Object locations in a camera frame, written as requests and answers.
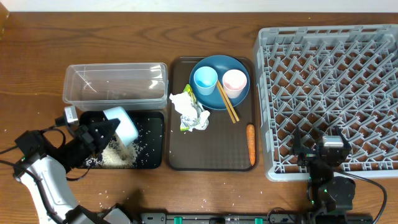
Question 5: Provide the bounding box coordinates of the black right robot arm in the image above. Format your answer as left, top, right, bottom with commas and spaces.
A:
292, 126, 356, 223

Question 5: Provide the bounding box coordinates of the grey dishwasher rack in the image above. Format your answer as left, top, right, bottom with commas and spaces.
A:
253, 24, 397, 182

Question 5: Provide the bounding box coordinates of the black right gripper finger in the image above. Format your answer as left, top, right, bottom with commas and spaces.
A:
335, 126, 351, 148
291, 126, 302, 156

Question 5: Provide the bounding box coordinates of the pile of rice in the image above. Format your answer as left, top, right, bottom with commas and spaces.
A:
83, 118, 156, 169

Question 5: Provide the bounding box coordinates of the black tray bin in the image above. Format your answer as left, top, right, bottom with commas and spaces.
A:
72, 110, 165, 170

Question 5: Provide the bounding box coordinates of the clear plastic bin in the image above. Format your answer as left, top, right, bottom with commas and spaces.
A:
63, 62, 169, 111

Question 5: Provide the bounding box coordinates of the white paper wrapper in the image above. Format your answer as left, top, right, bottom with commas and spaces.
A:
169, 92, 210, 132

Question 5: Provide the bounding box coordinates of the pink cup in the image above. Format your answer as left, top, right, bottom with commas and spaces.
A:
222, 69, 248, 99

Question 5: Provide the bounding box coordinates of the light blue cup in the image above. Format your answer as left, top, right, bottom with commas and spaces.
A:
193, 67, 218, 96

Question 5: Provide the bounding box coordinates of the brown serving tray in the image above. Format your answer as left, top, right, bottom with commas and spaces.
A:
165, 56, 259, 172

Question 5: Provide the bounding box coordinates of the wooden chopstick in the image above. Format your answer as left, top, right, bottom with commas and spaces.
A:
216, 80, 236, 123
223, 88, 239, 122

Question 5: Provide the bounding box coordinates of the dark blue plate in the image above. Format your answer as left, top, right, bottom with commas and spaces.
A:
189, 55, 250, 110

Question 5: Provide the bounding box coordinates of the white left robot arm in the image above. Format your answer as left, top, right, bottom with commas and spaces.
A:
13, 118, 133, 223

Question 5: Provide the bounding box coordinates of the orange carrot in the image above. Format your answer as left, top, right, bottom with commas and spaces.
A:
246, 124, 256, 166

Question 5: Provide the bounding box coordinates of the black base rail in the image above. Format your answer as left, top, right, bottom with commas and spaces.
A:
136, 210, 374, 224

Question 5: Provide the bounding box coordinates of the green foil snack wrapper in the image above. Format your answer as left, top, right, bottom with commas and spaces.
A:
180, 84, 201, 131

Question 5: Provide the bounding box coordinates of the light blue bowl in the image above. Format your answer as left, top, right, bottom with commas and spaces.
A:
103, 106, 139, 147

